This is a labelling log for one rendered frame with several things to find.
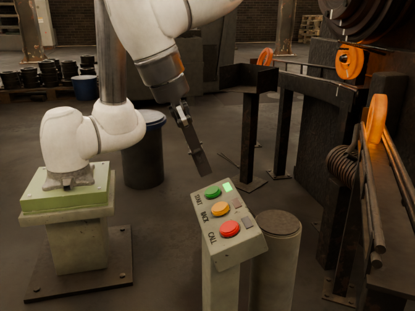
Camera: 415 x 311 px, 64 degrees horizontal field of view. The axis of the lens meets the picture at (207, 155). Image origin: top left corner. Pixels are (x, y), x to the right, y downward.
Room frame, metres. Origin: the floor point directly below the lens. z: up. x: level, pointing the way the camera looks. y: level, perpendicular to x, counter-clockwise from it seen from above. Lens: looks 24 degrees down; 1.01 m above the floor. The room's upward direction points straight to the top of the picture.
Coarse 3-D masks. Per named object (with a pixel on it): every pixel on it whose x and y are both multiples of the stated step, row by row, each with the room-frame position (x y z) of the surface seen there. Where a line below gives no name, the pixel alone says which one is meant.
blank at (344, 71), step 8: (352, 48) 1.41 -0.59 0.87; (336, 56) 1.51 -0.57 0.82; (352, 56) 1.40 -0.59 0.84; (360, 56) 1.38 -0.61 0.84; (336, 64) 1.51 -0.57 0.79; (344, 64) 1.47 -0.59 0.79; (352, 64) 1.40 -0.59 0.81; (360, 64) 1.37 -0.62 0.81; (344, 72) 1.44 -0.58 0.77; (352, 72) 1.39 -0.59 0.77
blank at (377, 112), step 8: (376, 96) 0.95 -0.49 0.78; (384, 96) 0.95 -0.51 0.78; (376, 104) 0.92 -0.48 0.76; (384, 104) 0.92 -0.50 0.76; (376, 112) 0.91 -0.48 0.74; (384, 112) 0.90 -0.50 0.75; (368, 120) 1.00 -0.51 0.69; (376, 120) 0.90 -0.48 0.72; (384, 120) 0.89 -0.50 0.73; (368, 128) 0.97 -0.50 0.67; (376, 128) 0.89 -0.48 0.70; (368, 136) 0.91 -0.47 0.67; (376, 136) 0.90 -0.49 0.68; (376, 144) 0.92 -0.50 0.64
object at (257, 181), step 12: (228, 72) 1.96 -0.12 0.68; (240, 72) 2.05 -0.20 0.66; (252, 72) 1.99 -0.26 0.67; (264, 72) 1.77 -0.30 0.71; (276, 72) 1.86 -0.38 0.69; (228, 84) 1.96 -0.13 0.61; (240, 84) 2.05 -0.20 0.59; (252, 84) 1.99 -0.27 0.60; (264, 84) 1.78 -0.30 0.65; (276, 84) 1.86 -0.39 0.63; (252, 96) 1.83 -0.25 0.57; (252, 108) 1.84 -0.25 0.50; (252, 120) 1.84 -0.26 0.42; (252, 132) 1.85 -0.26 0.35; (252, 144) 1.85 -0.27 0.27; (252, 156) 1.86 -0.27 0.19; (240, 168) 1.87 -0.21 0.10; (252, 168) 1.87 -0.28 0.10; (240, 180) 1.87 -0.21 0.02; (252, 180) 1.87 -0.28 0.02; (264, 180) 1.89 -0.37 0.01
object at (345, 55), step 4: (364, 52) 1.46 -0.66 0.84; (368, 52) 1.46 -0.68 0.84; (340, 56) 1.44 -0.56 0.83; (344, 56) 1.43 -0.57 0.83; (348, 56) 1.43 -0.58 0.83; (364, 56) 1.44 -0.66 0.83; (368, 56) 1.44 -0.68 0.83; (340, 60) 1.44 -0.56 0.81; (344, 60) 1.43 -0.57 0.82; (348, 60) 1.42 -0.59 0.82; (364, 60) 1.44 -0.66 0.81
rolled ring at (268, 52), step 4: (268, 48) 2.46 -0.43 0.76; (264, 52) 2.51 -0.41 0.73; (268, 52) 2.42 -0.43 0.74; (272, 52) 2.43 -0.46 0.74; (260, 56) 2.54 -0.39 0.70; (264, 56) 2.53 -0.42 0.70; (268, 56) 2.40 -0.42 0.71; (260, 60) 2.53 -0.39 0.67; (268, 60) 2.39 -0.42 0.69; (256, 64) 2.54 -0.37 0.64; (260, 64) 2.52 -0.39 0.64; (264, 64) 2.40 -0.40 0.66; (268, 64) 2.39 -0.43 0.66
